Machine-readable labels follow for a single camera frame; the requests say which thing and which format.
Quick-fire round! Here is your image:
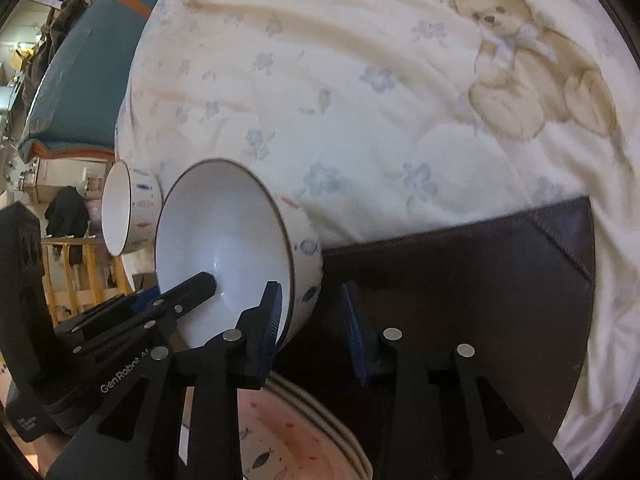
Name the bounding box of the teal cushion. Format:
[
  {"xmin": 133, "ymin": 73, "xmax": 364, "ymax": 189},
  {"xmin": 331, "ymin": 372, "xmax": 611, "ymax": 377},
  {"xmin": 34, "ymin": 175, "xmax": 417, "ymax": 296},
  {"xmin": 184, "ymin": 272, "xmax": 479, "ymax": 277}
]
[{"xmin": 19, "ymin": 0, "xmax": 177, "ymax": 162}]

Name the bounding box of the dark brown leather mat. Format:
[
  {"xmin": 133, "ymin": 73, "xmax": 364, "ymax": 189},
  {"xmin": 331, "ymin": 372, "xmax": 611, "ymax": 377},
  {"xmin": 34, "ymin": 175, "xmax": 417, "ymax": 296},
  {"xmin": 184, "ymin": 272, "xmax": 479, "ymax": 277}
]
[{"xmin": 270, "ymin": 195, "xmax": 597, "ymax": 480}]

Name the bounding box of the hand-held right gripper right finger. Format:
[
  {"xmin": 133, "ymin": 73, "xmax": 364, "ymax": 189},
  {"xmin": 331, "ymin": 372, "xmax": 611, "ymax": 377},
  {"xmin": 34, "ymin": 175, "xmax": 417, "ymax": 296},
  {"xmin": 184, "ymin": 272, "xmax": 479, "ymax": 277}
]
[{"xmin": 340, "ymin": 282, "xmax": 573, "ymax": 480}]

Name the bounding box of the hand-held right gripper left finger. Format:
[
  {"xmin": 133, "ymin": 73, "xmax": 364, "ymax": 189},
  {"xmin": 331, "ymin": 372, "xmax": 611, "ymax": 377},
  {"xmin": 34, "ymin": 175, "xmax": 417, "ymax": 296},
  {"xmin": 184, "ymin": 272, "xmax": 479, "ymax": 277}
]
[{"xmin": 47, "ymin": 280, "xmax": 283, "ymax": 480}]

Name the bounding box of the teddy bear printed blanket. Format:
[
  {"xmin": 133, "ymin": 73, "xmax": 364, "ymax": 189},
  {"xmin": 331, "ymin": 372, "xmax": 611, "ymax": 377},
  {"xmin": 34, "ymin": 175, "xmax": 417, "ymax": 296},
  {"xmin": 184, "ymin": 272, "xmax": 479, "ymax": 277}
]
[{"xmin": 114, "ymin": 0, "xmax": 640, "ymax": 476}]

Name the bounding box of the black cloth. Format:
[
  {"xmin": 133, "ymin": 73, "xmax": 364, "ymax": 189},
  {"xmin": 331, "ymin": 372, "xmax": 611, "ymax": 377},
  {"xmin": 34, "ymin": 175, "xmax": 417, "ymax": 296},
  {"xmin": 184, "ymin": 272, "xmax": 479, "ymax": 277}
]
[{"xmin": 44, "ymin": 185, "xmax": 91, "ymax": 266}]

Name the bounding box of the white printed bowl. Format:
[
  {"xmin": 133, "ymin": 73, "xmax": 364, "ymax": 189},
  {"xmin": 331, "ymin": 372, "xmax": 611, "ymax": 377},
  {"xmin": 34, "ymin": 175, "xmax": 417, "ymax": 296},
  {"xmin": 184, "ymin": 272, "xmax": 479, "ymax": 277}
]
[
  {"xmin": 101, "ymin": 160, "xmax": 163, "ymax": 256},
  {"xmin": 154, "ymin": 158, "xmax": 325, "ymax": 356}
]

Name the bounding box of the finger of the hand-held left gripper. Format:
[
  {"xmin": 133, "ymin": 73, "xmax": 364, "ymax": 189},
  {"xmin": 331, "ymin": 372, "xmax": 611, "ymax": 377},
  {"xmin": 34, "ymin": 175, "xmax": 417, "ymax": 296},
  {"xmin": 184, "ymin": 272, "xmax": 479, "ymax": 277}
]
[
  {"xmin": 72, "ymin": 272, "xmax": 217, "ymax": 356},
  {"xmin": 54, "ymin": 290, "xmax": 161, "ymax": 336}
]

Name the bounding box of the white cabinet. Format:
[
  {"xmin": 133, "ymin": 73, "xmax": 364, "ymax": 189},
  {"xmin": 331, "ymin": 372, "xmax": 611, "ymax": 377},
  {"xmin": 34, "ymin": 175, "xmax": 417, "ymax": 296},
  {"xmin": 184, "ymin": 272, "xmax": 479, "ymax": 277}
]
[{"xmin": 35, "ymin": 157, "xmax": 116, "ymax": 206}]

